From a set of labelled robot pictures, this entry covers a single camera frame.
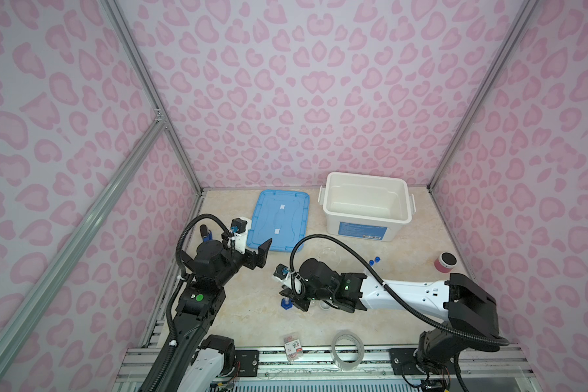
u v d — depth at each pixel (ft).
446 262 2.89
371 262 2.56
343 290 1.87
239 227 1.93
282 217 3.63
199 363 1.90
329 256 1.93
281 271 2.10
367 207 3.62
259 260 2.17
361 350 2.40
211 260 1.72
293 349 2.44
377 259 2.57
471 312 1.39
